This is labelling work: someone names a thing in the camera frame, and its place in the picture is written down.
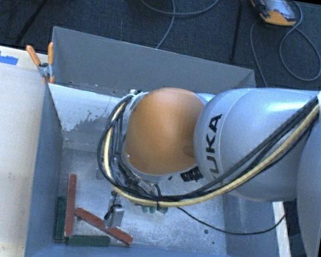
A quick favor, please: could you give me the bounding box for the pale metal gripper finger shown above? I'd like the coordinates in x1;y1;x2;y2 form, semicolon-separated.
108;189;120;210
103;203;126;231

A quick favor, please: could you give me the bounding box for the red-brown flat block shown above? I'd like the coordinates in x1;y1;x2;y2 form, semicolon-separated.
58;172;84;239
70;206;138;247

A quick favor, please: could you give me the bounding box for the dark green flat block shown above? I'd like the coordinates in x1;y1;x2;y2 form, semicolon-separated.
64;229;112;253
50;195;72;243

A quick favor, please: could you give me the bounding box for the grey metal bin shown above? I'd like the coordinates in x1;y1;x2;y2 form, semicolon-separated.
14;26;317;257

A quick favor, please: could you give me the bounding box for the black cylinder on white bracket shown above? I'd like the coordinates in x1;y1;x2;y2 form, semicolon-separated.
167;162;206;186

